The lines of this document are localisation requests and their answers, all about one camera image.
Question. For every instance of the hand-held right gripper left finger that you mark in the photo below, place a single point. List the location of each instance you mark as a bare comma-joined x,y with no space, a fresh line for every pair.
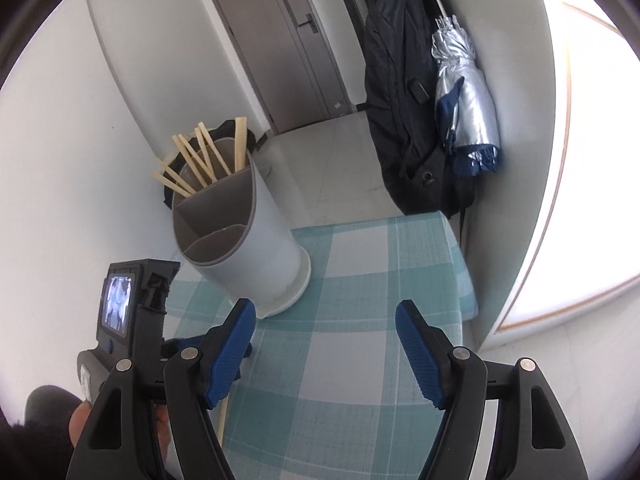
230,350

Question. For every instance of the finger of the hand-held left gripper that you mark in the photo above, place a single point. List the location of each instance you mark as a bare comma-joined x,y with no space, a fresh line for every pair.
172,349

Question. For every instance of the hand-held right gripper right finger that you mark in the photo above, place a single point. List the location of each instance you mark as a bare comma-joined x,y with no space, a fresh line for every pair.
420,355

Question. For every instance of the white grey utensil holder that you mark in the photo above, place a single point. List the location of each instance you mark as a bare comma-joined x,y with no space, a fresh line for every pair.
260,240

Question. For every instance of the bunch of wooden chopsticks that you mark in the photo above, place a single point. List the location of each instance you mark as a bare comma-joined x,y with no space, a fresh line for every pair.
240,145

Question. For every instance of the person's left forearm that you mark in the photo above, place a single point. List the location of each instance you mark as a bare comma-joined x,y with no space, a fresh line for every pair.
40,450

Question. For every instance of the person's left hand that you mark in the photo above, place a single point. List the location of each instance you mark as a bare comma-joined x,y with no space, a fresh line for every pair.
80,425

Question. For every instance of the teal checked tablecloth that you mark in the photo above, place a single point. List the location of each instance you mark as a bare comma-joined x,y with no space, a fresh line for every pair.
350,310

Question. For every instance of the black hanging jacket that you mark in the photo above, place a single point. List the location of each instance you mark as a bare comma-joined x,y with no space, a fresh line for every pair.
400,110

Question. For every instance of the bright window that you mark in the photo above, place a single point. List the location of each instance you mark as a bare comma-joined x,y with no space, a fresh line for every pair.
600,185

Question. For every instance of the silver folded umbrella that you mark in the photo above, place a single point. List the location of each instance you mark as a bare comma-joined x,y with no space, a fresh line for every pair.
465,100

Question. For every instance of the grey entrance door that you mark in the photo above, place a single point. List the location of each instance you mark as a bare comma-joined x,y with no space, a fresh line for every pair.
270,50

